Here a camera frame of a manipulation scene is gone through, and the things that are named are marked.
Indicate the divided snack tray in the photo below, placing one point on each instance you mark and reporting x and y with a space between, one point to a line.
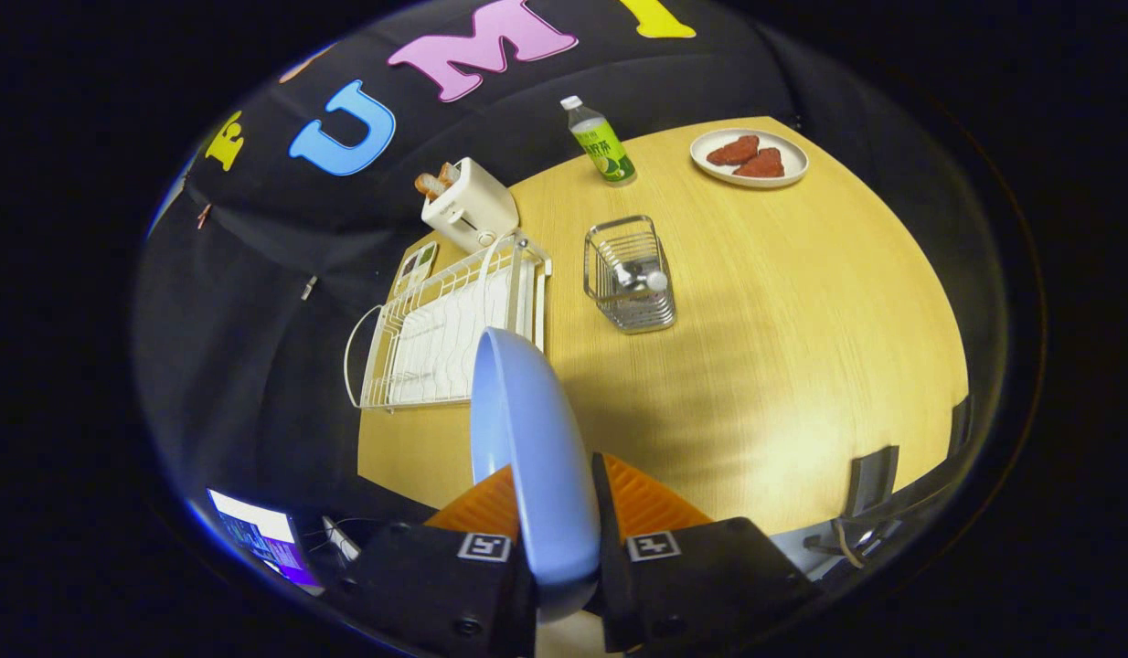
415 267

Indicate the white plate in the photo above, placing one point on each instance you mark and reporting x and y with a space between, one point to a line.
792 160

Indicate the metal spoon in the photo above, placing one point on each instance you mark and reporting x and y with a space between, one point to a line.
655 280

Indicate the silver clip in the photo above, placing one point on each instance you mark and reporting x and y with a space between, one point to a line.
308 288

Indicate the red meat piece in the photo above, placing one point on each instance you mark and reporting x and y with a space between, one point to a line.
762 164
733 151

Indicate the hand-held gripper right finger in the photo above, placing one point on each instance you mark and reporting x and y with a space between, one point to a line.
603 503

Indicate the green label drink bottle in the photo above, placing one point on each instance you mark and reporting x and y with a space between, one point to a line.
605 151

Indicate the cream toaster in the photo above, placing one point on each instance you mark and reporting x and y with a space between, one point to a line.
477 206

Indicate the white desktop device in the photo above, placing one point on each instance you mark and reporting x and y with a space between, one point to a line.
342 539

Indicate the black backdrop cloth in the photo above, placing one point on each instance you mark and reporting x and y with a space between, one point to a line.
253 320

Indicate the computer monitor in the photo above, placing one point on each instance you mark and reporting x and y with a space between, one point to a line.
262 539

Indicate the blue plate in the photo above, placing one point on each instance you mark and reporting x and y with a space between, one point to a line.
537 457

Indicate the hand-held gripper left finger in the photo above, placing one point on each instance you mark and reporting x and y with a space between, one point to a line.
436 585

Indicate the toast slice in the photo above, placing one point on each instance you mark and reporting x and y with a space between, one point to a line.
450 172
429 185

